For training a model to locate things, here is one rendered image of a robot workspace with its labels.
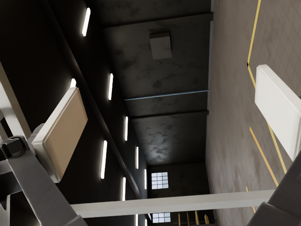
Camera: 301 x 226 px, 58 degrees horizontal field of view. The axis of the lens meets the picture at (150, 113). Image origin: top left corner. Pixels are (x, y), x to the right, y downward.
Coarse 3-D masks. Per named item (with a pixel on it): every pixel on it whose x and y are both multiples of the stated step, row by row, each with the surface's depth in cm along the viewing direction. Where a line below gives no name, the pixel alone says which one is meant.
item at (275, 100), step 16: (256, 80) 19; (272, 80) 17; (256, 96) 20; (272, 96) 16; (288, 96) 15; (272, 112) 17; (288, 112) 14; (272, 128) 17; (288, 128) 14; (288, 144) 15
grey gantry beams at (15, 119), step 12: (0, 72) 242; (0, 84) 242; (0, 96) 248; (12, 96) 256; (0, 108) 255; (12, 108) 254; (0, 120) 254; (12, 120) 261; (24, 120) 272; (12, 132) 269; (24, 132) 270
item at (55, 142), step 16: (64, 96) 19; (80, 96) 20; (64, 112) 17; (80, 112) 20; (48, 128) 15; (64, 128) 17; (80, 128) 20; (32, 144) 14; (48, 144) 15; (64, 144) 17; (48, 160) 15; (64, 160) 16
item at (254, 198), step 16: (240, 192) 316; (256, 192) 313; (272, 192) 310; (80, 208) 330; (96, 208) 326; (112, 208) 323; (128, 208) 320; (144, 208) 319; (160, 208) 318; (176, 208) 317; (192, 208) 316; (208, 208) 315; (224, 208) 315
